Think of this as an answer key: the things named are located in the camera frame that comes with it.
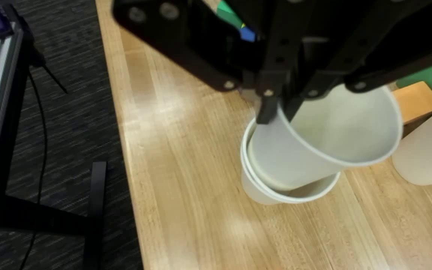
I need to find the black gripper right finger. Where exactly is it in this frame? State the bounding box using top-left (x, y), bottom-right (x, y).
top-left (281, 0), bottom-right (432, 121)

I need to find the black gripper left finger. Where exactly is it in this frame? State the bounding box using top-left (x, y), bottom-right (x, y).
top-left (113, 0), bottom-right (282, 125)

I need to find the small orange foam block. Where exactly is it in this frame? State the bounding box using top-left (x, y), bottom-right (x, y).
top-left (393, 80), bottom-right (432, 136)

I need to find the small green foam arch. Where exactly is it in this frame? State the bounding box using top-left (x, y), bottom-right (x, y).
top-left (215, 0), bottom-right (251, 29)

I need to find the black metal table frame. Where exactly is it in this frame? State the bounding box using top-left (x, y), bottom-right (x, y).
top-left (0, 28), bottom-right (110, 270)

